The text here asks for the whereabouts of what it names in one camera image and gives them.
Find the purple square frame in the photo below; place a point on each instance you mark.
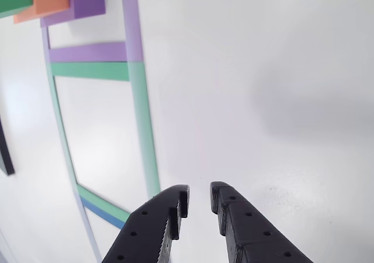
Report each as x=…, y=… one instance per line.
x=131, y=20

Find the green square frame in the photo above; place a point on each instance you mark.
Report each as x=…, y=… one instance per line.
x=143, y=122

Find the blue square frame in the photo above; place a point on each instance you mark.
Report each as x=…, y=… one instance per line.
x=102, y=213

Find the black power strip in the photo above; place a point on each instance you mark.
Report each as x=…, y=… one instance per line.
x=6, y=155

